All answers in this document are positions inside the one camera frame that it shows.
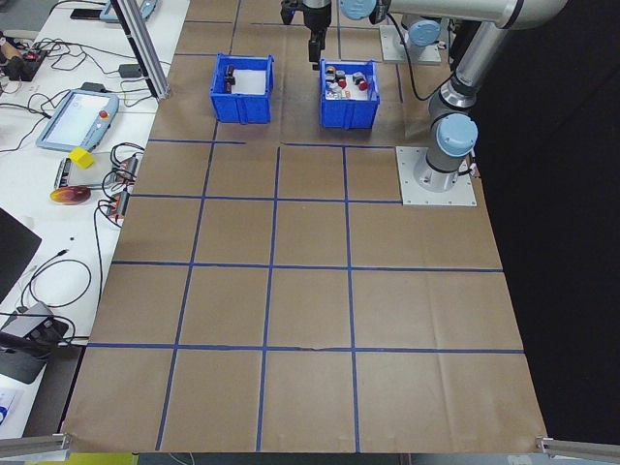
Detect blue plastic storage bin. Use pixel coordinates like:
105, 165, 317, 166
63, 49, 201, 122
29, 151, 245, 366
319, 58, 382, 131
208, 52, 276, 125

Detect black circuit box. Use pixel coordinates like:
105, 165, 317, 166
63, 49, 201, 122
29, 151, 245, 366
7, 46, 49, 82

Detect small parts in right bin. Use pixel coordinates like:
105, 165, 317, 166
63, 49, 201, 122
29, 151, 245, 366
324, 65, 378, 102

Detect white foam liner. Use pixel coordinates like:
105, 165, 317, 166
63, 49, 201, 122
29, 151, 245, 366
223, 69, 268, 96

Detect blue grey teach pendant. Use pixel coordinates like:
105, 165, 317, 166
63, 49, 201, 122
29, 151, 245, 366
35, 87, 121, 152
99, 0, 165, 24

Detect small black orange adapter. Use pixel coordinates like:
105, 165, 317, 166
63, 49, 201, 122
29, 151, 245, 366
109, 152, 144, 181
99, 191, 131, 225

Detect yellow cube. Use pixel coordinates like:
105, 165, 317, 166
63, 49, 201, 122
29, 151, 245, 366
67, 147, 95, 171

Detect white flat device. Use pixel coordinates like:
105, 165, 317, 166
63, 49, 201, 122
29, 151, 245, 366
51, 157, 106, 191

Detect red orange round object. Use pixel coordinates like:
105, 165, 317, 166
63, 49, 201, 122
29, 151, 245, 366
48, 188, 93, 207

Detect brown wooden object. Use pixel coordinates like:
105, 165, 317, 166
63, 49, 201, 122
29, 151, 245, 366
0, 28, 26, 81

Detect white desk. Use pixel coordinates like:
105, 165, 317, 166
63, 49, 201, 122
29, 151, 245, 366
0, 0, 191, 440

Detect black laptop panel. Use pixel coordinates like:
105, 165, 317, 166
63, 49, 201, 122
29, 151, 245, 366
0, 206, 44, 304

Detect grey stand base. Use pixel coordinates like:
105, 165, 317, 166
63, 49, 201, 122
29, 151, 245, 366
0, 346, 50, 387

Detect aluminium profile bar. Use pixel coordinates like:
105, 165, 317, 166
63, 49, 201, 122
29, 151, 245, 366
534, 434, 620, 462
0, 432, 75, 460

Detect white square base plate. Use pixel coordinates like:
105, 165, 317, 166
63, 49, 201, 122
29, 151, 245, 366
378, 23, 445, 66
395, 145, 480, 209

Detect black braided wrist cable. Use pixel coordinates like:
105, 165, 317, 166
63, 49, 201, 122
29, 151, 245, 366
385, 13, 434, 103

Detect aluminium extrusion post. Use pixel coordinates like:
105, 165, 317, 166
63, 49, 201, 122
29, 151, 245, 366
108, 0, 172, 102

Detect black adapter cable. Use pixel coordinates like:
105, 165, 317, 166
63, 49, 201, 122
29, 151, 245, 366
57, 202, 115, 348
109, 140, 146, 161

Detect black looped cable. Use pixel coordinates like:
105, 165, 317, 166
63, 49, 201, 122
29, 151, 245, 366
16, 247, 94, 312

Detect black power adapter with cables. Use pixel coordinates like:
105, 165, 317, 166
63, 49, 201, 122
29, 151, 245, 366
0, 301, 70, 341

